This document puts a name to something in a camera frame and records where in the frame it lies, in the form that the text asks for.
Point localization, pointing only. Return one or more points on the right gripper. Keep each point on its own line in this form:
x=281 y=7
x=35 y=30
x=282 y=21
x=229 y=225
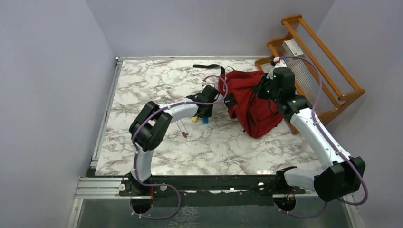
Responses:
x=265 y=79

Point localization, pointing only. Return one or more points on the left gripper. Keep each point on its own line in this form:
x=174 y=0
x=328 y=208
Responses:
x=207 y=112

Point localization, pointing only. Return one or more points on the red backpack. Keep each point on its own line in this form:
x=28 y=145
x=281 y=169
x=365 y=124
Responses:
x=256 y=116

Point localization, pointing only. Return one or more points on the white marker red cap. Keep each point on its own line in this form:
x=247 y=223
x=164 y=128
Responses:
x=185 y=136

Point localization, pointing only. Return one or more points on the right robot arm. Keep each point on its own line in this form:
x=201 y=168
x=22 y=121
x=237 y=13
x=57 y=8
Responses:
x=342 y=174

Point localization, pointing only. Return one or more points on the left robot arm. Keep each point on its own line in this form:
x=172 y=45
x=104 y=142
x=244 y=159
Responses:
x=150 y=126

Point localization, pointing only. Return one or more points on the white red small box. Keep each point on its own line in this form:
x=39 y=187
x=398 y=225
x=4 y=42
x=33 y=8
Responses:
x=291 y=48

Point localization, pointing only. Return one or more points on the wooden rack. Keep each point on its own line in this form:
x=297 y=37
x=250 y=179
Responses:
x=318 y=74

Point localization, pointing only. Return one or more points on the aluminium table frame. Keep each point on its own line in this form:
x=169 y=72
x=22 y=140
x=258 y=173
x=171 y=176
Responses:
x=218 y=152

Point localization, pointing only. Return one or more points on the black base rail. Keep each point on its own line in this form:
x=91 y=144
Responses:
x=207 y=190

